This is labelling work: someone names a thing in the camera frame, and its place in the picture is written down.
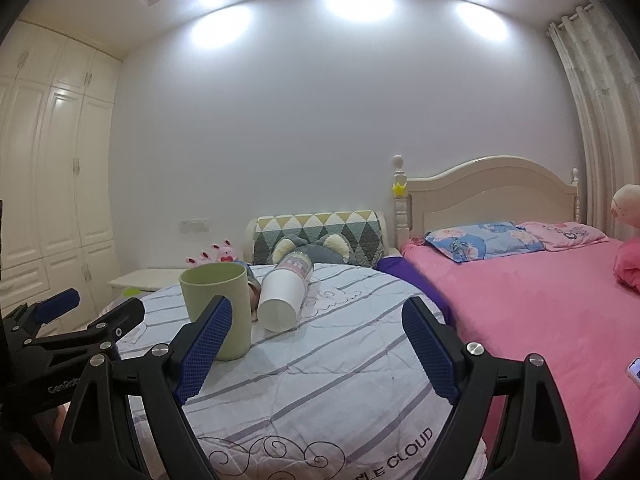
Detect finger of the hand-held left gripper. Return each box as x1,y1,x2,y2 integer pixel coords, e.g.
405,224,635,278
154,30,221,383
0,287,81,342
20,297,146,362

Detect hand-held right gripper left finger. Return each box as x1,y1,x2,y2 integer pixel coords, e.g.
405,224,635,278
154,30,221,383
52,295,236,480

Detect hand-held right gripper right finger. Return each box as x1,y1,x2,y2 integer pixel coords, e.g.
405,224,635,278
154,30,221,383
401,296,588,480

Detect white cup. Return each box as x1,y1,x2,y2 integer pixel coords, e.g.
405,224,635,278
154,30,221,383
256,252,315,332

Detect green cup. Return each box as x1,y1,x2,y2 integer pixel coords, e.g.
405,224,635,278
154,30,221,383
179,261,253,362

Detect white nightstand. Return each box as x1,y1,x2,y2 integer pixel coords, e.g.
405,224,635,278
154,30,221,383
108,267,183,293

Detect purple cloth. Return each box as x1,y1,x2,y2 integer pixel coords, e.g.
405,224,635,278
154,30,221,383
376,255,451,326

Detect pink bunny toys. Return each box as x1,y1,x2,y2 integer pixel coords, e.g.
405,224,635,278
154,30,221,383
185,241,238,267

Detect pink bedsheet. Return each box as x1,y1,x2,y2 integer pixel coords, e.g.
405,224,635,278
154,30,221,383
400,232,640,480

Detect blue cartoon pillow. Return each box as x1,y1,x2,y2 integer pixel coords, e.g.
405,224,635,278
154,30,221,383
424,220,546,262

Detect diamond patterned headboard cover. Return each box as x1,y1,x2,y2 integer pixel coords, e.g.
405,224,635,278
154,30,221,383
251,211,388,268

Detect cream wardrobe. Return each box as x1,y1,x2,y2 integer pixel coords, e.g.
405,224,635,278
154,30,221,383
0,19,123,321

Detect grey plush toy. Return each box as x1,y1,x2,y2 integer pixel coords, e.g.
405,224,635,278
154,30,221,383
270,234,348,266

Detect cream wooden headboard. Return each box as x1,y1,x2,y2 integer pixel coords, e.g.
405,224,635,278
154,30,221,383
391,154,583,251

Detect pink pillow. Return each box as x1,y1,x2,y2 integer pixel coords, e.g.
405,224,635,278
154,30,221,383
515,220,608,252

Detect pink cushion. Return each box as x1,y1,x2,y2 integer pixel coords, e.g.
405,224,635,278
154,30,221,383
614,240,640,293

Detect pink plush doll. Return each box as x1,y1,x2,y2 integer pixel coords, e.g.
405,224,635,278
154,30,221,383
612,185,640,238

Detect pale patterned curtain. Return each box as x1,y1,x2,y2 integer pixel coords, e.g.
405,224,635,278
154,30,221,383
547,0,640,226

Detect curtain rod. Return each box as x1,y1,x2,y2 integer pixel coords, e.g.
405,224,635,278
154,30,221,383
560,0,606,26

